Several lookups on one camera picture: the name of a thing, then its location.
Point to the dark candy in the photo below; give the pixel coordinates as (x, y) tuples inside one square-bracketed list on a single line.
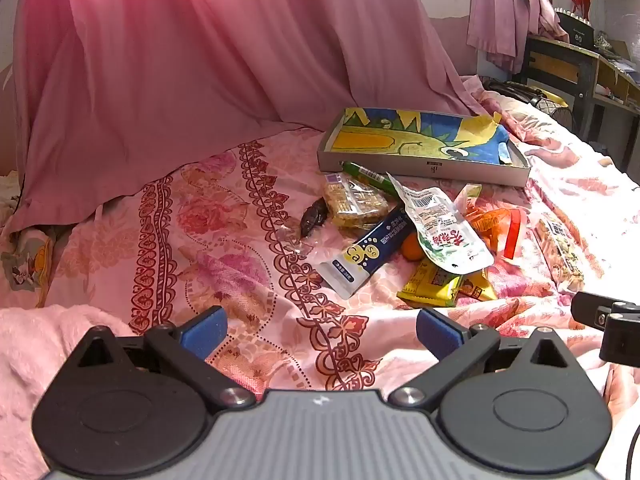
[(314, 216)]

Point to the pink curtain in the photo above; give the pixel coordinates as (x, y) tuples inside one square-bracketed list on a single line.
[(200, 60)]

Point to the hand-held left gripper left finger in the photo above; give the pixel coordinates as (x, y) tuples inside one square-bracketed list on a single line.
[(205, 332)]

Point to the white and green pouch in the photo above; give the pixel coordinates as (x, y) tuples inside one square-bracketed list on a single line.
[(440, 230)]

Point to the pink fluffy blanket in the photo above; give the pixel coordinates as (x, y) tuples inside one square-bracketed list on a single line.
[(30, 350)]

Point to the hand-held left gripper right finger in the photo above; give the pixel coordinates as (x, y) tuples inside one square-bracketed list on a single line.
[(440, 332)]

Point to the black electric fan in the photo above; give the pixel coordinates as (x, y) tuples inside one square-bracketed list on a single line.
[(557, 114)]

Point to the small orange fruit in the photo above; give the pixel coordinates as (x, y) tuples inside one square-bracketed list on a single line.
[(411, 248)]

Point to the grey cardboard box printed inside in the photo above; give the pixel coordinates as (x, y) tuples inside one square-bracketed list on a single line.
[(425, 170)]

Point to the black box with white number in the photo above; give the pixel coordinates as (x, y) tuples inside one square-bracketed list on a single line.
[(575, 30)]

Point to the orange snack packet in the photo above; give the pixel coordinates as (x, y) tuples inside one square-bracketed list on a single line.
[(492, 225)]

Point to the blue and white sachet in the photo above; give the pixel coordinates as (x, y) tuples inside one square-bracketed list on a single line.
[(370, 250)]

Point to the dark wooden desk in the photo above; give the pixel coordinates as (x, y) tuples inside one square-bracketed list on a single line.
[(565, 65)]

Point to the yellow snack packet red label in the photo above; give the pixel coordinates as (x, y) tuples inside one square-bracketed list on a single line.
[(430, 285)]

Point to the green stick snack packet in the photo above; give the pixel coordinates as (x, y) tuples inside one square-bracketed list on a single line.
[(365, 172)]

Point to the purple tied curtain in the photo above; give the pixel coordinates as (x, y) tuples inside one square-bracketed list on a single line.
[(500, 10)]

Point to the cartoon printed cloth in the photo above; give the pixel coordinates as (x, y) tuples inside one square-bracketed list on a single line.
[(25, 265)]

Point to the yellow plastic piece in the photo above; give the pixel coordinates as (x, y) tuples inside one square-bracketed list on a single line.
[(555, 97)]

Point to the clear peanut brittle packet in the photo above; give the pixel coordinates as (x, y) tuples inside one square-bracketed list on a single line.
[(350, 205)]

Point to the desk clutter pile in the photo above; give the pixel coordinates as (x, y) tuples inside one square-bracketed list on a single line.
[(612, 50)]

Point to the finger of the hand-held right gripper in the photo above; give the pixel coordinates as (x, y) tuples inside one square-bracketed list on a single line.
[(585, 305)]

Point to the pale clear snack packet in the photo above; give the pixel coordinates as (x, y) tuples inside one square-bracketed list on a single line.
[(467, 195)]

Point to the clear nut bar packet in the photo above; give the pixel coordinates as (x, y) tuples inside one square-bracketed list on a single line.
[(557, 250)]

